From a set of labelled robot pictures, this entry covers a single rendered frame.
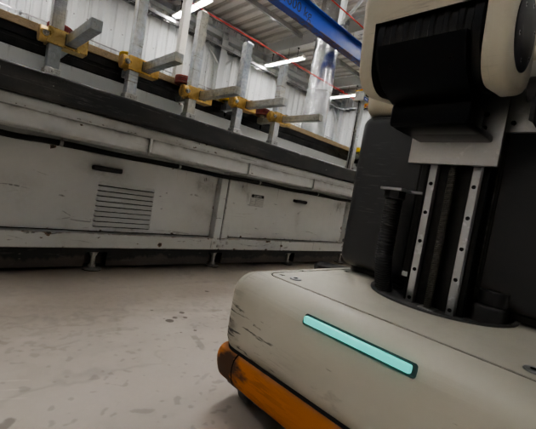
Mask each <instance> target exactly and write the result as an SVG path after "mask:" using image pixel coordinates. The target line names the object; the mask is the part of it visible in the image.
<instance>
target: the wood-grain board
mask: <svg viewBox="0 0 536 429"><path fill-rule="evenodd" d="M0 18H1V19H3V20H6V21H9V22H12V23H14V24H16V25H19V26H23V27H25V28H27V29H30V30H32V31H36V32H37V28H38V26H39V25H40V24H38V23H36V22H34V21H31V20H28V19H26V18H23V17H21V16H18V15H17V14H13V13H10V12H9V11H6V10H4V9H0ZM88 52H89V53H92V54H96V55H98V56H100V57H103V58H106V59H108V60H111V61H114V62H116V63H118V57H119V55H117V54H113V53H111V52H109V51H106V50H104V49H101V48H98V47H96V46H94V45H92V44H88ZM158 79H161V80H163V81H165V82H168V83H172V84H174V85H176V86H179V85H177V84H175V83H174V80H175V77H171V76H169V75H167V74H164V73H162V72H159V76H158ZM179 87H180V86H179ZM286 128H288V129H292V130H294V131H297V132H299V133H301V134H305V135H308V136H310V137H312V138H315V139H317V140H320V141H323V142H326V143H328V144H330V145H332V146H337V147H338V148H341V149H344V150H346V151H349V147H348V146H344V145H341V144H340V143H337V142H335V141H332V140H329V139H327V138H324V137H322V136H320V135H318V134H314V133H312V132H310V131H307V130H305V129H302V128H299V127H297V126H294V125H292V124H290V127H286Z"/></svg>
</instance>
